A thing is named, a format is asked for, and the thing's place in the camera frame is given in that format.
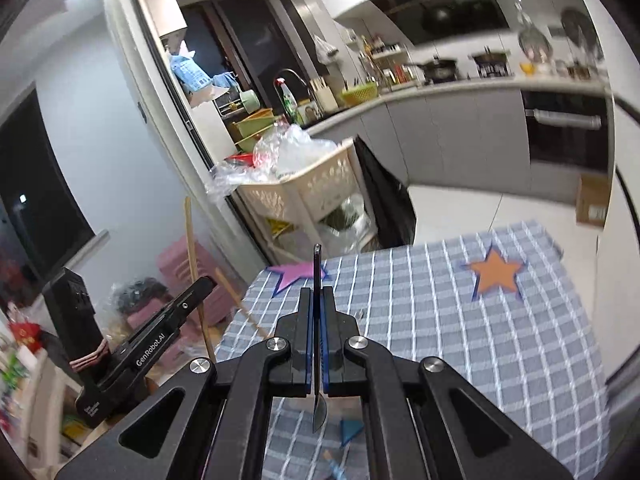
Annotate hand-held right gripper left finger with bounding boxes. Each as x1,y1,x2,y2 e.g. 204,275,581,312
54,287,317,480

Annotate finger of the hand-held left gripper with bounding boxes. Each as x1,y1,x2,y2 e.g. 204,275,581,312
164,277,218,313

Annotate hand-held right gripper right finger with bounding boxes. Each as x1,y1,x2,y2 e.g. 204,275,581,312
321,285,576,480

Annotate long curved wooden utensil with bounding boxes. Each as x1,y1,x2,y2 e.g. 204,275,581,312
184,197,217,363

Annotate thin black utensil handle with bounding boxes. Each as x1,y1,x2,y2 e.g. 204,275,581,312
311,243,329,435

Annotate blue patterned wooden utensil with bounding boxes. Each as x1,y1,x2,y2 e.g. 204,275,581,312
321,450,349,480

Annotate pink plastic stool stack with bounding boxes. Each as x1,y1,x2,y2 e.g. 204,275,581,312
157,239,237,327

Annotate dark pink plastic stool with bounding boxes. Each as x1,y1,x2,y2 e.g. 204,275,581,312
126,304,177,332

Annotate black plastic bag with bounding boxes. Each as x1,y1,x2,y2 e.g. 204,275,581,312
112,279,167,312

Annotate pink star sticker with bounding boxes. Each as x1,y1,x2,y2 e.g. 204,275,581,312
265,260,331,295

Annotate blue triangle sticker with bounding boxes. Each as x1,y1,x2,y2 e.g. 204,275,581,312
340,419,365,449

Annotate white storage shelf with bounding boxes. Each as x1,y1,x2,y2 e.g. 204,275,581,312
0,305,87,462

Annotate blue checked tablecloth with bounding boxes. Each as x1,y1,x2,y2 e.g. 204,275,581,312
215,220,611,480

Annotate dark window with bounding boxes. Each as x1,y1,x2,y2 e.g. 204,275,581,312
0,87,97,307

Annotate cream plastic storage rack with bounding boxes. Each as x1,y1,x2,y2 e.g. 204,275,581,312
235,137,381,267

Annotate black trash bag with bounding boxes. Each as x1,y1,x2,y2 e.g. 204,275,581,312
353,136,417,252

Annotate clear plastic bags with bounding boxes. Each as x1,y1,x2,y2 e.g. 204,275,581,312
205,122,339,202

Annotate green plastic basins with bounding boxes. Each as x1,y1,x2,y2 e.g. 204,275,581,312
232,89,282,154

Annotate orange star sticker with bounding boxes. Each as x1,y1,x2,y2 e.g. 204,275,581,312
462,245,529,304

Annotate blue packet bag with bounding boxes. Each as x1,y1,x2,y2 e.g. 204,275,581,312
168,52,214,94

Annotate knife block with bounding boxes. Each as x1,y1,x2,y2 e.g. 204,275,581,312
309,78,340,113

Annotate kitchen faucet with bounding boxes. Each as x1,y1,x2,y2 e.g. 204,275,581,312
274,68,319,107

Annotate grey kitchen cabinets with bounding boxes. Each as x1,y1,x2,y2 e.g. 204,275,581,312
305,77,614,207

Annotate green colander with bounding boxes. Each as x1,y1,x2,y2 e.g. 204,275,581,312
340,83,380,107

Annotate hanging plastic bag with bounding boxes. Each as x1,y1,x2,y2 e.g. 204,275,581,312
313,35,337,64

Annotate spice rack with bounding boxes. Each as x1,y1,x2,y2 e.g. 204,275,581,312
358,35,419,87

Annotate black wok with lid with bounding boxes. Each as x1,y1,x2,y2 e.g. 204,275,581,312
406,58,459,84

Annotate cardboard box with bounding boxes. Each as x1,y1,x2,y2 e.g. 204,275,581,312
575,173,612,231

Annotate built-in oven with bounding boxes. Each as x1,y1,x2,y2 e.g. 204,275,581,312
520,90,615,172

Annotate cooking pot on stove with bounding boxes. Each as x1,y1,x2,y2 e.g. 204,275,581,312
472,48,513,78

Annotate black range hood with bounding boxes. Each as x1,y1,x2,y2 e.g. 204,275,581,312
371,0,511,47

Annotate dark round pan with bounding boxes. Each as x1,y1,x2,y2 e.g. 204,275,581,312
560,7,602,62

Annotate wooden utensil handle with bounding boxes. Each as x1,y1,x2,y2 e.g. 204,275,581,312
214,268,272,339

